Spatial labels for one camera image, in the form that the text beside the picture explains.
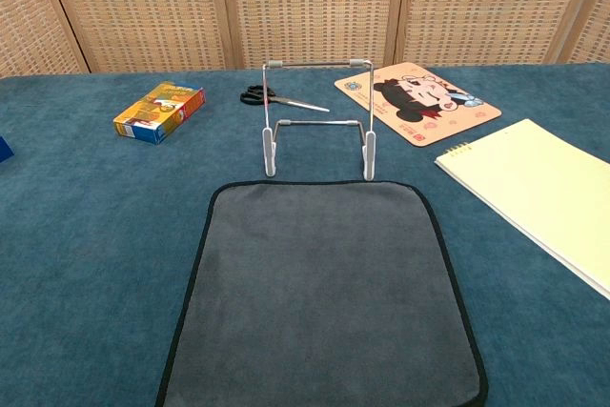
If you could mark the yellow spiral notepad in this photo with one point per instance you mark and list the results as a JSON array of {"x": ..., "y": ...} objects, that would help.
[{"x": 538, "y": 188}]

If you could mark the orange and blue card box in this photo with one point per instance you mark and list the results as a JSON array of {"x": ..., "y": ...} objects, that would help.
[{"x": 157, "y": 111}]

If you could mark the blue building block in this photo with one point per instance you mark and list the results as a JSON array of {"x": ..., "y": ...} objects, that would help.
[{"x": 5, "y": 150}]

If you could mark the wicker folding screen panel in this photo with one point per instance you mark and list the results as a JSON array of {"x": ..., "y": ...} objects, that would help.
[
  {"x": 28, "y": 21},
  {"x": 143, "y": 11},
  {"x": 310, "y": 6},
  {"x": 486, "y": 6},
  {"x": 595, "y": 30}
]

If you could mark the teal table carpet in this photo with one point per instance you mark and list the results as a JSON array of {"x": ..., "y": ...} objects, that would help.
[{"x": 95, "y": 235}]

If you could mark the grey and blue cloth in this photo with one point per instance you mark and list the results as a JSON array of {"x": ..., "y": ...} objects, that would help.
[{"x": 324, "y": 292}]

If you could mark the pink cartoon mouse pad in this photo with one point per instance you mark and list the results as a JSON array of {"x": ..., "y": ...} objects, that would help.
[{"x": 429, "y": 107}]

